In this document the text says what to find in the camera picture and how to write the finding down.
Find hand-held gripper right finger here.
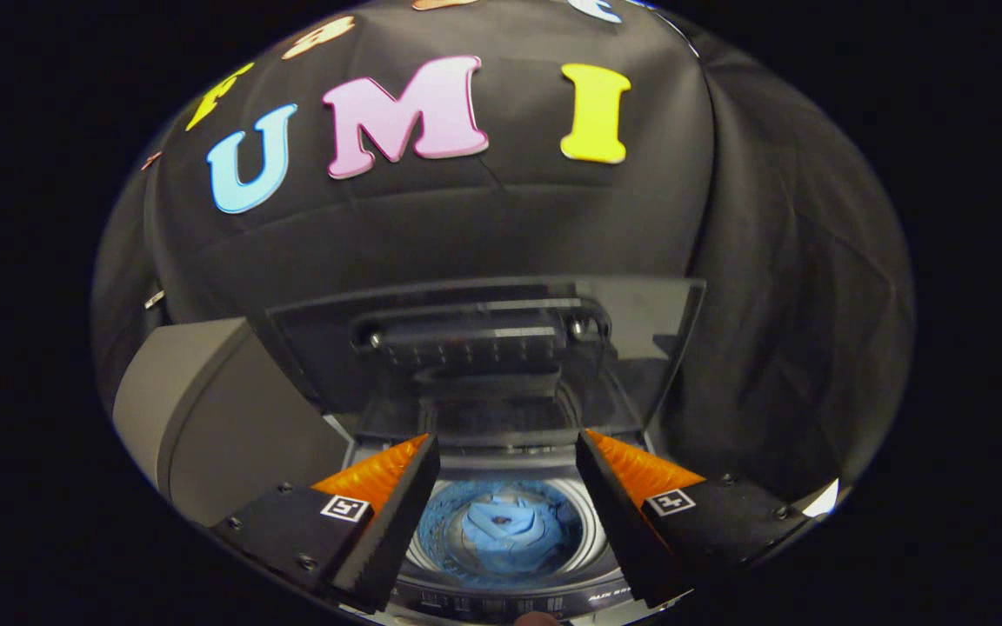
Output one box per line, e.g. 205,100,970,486
575,429,816,610

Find grey box cabinet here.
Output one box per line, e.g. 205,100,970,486
111,316,351,528

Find black backdrop cloth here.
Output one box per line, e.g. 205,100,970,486
90,0,917,505

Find grey washing machine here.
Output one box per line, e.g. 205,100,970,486
327,383,667,623

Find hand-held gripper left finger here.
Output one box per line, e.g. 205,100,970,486
210,434,442,615

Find light blue polo shirt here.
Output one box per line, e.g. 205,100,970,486
418,481,585,579

